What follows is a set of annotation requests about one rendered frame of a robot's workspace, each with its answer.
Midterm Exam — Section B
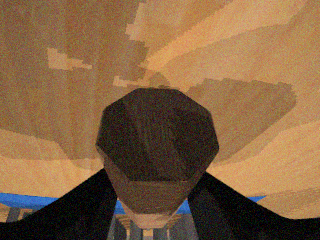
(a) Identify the blue taped strip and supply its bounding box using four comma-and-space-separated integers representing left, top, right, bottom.
0, 192, 265, 215

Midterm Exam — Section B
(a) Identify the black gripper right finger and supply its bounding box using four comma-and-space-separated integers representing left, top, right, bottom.
187, 171, 320, 240

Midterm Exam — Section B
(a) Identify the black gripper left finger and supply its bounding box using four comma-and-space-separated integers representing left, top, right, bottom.
0, 168, 117, 240

